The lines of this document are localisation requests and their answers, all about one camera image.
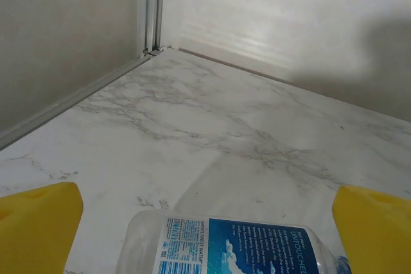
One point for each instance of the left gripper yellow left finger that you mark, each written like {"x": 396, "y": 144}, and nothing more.
{"x": 32, "y": 229}

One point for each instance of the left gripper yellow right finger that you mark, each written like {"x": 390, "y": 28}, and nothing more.
{"x": 379, "y": 232}

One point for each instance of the aluminium frame rail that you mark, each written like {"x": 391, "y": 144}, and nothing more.
{"x": 64, "y": 104}
{"x": 224, "y": 63}

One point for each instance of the aluminium frame post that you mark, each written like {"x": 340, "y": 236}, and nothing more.
{"x": 152, "y": 4}

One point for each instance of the square clear bottle blue label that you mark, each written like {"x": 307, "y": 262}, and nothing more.
{"x": 224, "y": 248}

